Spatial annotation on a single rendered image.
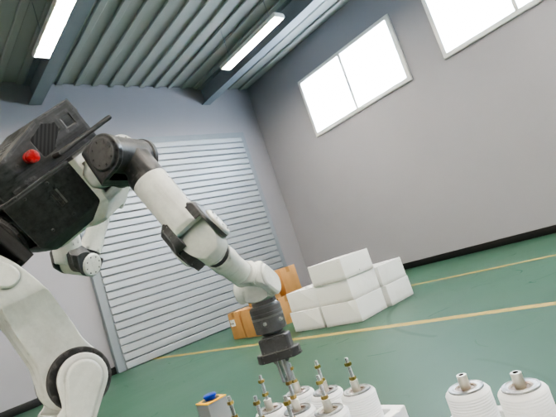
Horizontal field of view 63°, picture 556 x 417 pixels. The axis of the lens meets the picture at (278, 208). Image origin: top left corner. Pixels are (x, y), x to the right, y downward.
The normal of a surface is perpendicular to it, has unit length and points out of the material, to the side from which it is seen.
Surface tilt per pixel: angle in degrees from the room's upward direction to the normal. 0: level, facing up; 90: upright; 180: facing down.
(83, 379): 90
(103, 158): 91
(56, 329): 90
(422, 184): 90
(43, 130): 101
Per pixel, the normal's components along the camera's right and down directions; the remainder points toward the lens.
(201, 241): 0.04, 0.01
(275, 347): -0.24, -0.05
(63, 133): 0.75, -0.13
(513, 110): -0.73, 0.15
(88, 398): 0.62, -0.30
